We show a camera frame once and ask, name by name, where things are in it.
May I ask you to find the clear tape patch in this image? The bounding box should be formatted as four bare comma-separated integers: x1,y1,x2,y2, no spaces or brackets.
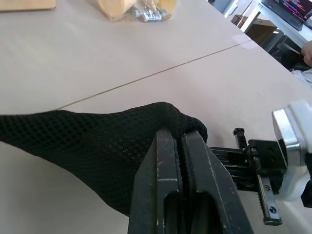
231,35,256,51

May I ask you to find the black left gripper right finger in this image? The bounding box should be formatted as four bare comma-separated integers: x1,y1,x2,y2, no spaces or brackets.
179,130,254,234

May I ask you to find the light wooden board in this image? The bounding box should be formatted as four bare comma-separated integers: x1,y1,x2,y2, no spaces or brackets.
0,0,57,12

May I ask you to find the brown cardboard box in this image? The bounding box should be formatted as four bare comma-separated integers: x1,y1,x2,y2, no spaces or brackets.
245,18,279,47

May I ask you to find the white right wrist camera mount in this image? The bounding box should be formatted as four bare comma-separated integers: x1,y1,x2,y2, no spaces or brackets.
271,99,312,203

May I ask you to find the silver cylindrical battery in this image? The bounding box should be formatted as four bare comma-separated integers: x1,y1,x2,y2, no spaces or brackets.
139,10,163,22

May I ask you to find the yellow paper cup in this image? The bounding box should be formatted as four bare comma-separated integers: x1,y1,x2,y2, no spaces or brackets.
157,0,178,13

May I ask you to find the clear plastic bag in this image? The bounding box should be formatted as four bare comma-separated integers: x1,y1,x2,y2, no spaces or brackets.
89,0,179,23

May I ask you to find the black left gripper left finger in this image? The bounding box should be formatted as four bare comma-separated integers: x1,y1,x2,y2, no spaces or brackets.
128,128,184,234

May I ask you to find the open black laptop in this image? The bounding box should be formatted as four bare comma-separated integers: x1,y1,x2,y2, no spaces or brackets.
261,0,312,31

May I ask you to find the bystander light grey garment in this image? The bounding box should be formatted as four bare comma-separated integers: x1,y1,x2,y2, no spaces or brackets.
289,68,312,89

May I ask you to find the black mesh drawstring pouch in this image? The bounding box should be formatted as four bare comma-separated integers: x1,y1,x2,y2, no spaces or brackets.
0,101,209,216

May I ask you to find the white desk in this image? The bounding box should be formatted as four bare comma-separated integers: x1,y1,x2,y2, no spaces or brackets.
240,1,312,42

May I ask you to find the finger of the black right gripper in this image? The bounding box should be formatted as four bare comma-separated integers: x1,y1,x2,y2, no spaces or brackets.
222,162,256,192
209,146,249,159

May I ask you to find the black office chair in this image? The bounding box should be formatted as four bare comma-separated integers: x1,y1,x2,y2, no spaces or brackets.
267,33,308,69

